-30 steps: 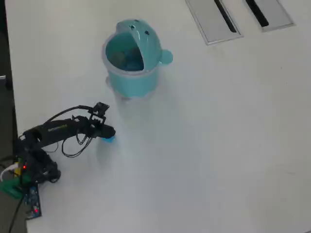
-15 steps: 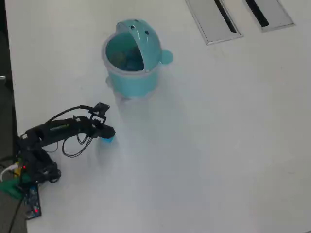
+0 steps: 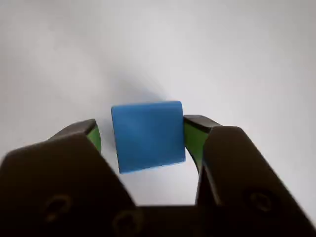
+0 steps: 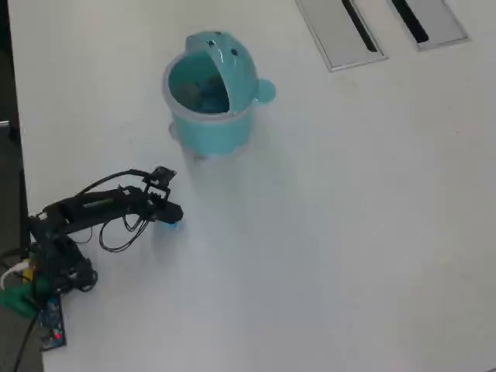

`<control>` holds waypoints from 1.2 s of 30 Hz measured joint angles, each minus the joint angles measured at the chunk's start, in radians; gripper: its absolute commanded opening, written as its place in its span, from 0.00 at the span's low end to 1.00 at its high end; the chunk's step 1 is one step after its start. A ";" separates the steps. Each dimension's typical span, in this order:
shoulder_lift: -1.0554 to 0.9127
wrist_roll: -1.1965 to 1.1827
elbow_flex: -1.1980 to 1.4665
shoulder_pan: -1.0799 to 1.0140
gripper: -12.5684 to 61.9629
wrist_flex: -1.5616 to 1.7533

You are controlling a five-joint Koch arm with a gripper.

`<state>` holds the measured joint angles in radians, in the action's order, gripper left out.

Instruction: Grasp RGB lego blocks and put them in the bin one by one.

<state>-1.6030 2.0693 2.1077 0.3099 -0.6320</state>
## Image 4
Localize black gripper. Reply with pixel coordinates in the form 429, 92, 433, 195
140, 185, 184, 226

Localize teal whale-shaped bin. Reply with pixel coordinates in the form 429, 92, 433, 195
161, 31, 277, 164

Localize blue circuit board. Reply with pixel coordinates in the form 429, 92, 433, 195
37, 296, 68, 352

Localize green table clamp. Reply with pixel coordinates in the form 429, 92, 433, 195
0, 281, 50, 319

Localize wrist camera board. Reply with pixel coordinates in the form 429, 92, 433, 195
142, 166, 177, 187

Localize thick black camera cable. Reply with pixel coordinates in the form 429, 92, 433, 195
36, 167, 154, 218

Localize thin black servo wires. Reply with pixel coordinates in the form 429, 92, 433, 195
98, 214, 150, 253

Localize white cable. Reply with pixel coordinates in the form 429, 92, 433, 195
0, 261, 30, 291

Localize black power cable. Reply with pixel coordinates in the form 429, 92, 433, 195
10, 308, 42, 372

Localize grey metal cable grommet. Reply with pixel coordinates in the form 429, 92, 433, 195
294, 0, 389, 73
387, 0, 470, 53

